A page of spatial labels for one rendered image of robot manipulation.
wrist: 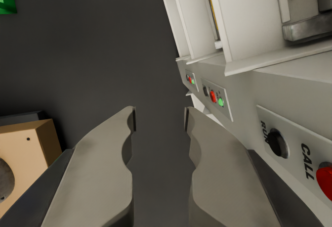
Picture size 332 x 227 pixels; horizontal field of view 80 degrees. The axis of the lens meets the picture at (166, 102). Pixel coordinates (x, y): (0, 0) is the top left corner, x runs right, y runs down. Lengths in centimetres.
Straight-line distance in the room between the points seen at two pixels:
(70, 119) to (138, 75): 31
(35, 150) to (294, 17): 70
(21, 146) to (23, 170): 8
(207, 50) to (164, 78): 37
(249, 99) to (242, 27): 7
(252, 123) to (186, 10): 26
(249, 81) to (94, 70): 65
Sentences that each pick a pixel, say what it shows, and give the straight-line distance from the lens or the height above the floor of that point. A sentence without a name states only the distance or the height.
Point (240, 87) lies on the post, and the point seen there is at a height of 56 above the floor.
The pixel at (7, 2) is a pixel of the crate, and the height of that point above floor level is 4.
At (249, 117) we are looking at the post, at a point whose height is 57.
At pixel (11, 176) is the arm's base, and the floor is 17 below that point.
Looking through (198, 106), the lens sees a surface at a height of 16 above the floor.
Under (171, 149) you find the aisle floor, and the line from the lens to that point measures 82.
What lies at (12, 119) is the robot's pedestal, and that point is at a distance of 86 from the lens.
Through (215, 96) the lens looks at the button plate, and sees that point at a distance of 28.
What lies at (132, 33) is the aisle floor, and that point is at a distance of 74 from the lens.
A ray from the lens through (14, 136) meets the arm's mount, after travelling 75.
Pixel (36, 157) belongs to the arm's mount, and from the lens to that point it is 75.
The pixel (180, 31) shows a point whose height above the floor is 16.
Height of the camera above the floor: 73
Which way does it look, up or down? 77 degrees down
